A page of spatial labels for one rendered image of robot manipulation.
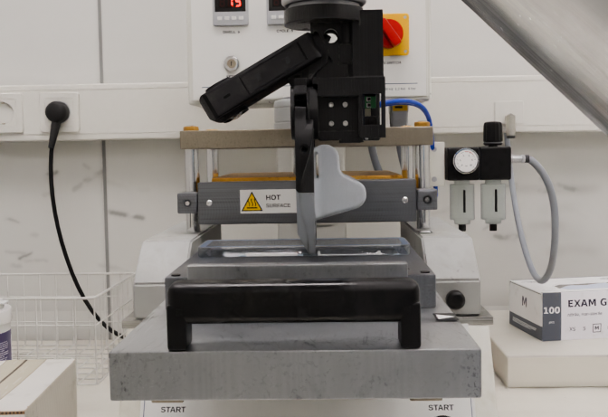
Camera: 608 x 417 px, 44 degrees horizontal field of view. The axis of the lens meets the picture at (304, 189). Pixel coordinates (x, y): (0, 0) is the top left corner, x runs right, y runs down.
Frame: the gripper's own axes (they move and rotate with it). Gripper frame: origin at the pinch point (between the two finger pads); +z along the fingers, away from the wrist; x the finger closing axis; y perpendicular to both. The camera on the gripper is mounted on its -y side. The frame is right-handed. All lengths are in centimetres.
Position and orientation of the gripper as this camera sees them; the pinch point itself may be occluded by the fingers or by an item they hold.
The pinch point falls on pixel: (304, 235)
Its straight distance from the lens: 67.9
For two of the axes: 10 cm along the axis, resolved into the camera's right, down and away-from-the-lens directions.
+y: 10.0, -0.2, -0.3
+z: 0.2, 10.0, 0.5
